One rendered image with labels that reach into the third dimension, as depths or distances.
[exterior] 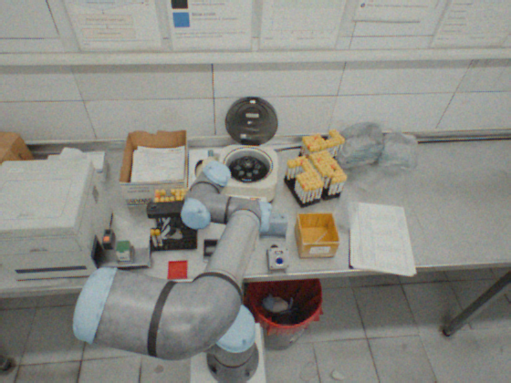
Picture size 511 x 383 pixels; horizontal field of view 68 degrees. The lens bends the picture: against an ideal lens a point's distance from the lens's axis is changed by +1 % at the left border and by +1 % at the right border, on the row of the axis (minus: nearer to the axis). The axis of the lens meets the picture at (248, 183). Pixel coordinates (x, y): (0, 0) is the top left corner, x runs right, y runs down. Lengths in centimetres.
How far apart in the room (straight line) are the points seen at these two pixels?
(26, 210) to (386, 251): 120
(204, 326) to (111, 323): 13
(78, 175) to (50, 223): 19
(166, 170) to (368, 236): 84
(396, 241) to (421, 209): 22
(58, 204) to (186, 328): 75
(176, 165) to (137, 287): 102
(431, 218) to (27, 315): 210
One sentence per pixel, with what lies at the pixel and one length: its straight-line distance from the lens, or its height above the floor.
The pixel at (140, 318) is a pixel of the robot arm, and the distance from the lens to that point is 60.
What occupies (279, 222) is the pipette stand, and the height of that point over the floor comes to 97.
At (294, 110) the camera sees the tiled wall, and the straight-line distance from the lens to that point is 167.
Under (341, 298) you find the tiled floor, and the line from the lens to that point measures 235.
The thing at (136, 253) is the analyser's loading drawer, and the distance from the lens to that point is 138.
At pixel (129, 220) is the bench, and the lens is 152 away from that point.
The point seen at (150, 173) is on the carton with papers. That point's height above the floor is 94.
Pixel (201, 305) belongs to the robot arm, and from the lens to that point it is 60.
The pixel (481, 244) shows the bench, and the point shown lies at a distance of 169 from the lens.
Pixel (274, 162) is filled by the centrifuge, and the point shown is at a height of 99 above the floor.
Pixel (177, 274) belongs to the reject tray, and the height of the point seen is 88.
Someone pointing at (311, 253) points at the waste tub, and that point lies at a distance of 137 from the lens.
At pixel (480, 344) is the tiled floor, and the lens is 256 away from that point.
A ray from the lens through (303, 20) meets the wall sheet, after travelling 145.
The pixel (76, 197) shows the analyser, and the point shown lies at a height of 117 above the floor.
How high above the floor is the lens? 207
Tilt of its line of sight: 49 degrees down
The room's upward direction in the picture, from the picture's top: 3 degrees clockwise
